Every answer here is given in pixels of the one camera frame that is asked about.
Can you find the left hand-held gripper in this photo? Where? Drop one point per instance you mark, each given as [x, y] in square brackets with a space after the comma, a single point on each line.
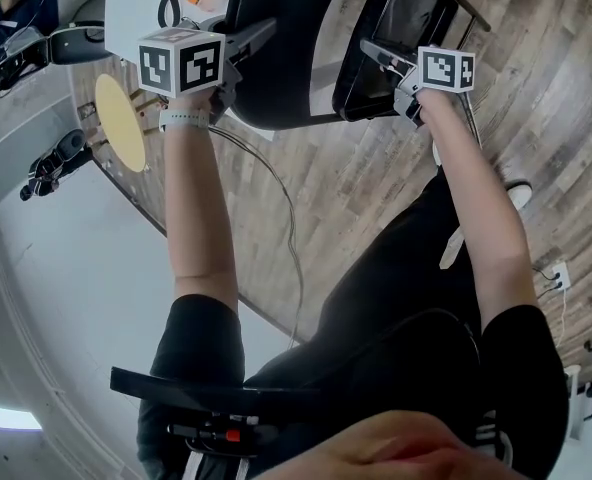
[181, 63]

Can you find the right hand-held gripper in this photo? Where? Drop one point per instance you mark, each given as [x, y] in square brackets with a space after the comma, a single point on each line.
[446, 69]

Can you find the black folding chair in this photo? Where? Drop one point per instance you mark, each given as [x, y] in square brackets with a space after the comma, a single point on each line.
[281, 48]

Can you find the person's right forearm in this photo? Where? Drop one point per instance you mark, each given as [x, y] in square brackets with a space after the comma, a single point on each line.
[481, 208]

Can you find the person's left forearm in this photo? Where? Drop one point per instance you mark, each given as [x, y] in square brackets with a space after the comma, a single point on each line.
[198, 203]

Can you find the white wrist watch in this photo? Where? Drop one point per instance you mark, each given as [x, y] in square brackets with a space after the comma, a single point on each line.
[183, 118]

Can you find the white board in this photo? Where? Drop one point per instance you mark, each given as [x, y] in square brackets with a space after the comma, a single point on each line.
[131, 3]

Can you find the yellow round stool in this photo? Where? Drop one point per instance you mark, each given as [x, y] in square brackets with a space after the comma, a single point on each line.
[121, 123]

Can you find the black and white robot head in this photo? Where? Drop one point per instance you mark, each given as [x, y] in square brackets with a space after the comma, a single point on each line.
[78, 43]

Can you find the person's white shoe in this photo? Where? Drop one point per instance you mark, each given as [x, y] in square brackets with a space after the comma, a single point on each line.
[520, 193]

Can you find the small black robot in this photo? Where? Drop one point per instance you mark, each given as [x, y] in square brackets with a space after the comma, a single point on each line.
[56, 163]

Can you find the person's black clothing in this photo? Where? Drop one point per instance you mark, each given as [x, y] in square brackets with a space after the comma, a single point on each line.
[401, 318]

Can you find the white power strip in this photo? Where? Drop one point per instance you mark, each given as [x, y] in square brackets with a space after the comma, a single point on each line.
[561, 275]

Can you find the black chest-mounted device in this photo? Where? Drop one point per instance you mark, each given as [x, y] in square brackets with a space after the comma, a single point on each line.
[201, 393]

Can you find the white stand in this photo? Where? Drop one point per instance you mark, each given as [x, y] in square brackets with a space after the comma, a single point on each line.
[573, 398]

